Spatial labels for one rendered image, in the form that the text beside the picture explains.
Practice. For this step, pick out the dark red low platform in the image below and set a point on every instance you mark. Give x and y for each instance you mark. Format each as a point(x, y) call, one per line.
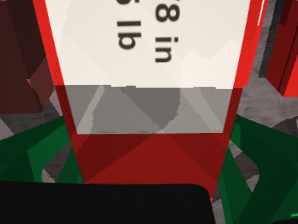
point(25, 80)

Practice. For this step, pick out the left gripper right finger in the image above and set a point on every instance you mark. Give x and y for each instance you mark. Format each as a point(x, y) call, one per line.
point(275, 196)

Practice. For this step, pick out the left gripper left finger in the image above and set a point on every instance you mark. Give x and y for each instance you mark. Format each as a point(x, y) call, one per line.
point(23, 155)

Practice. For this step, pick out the red box of welding electrodes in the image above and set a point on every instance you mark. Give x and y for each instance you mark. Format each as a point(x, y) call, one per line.
point(282, 70)
point(149, 89)
point(258, 31)

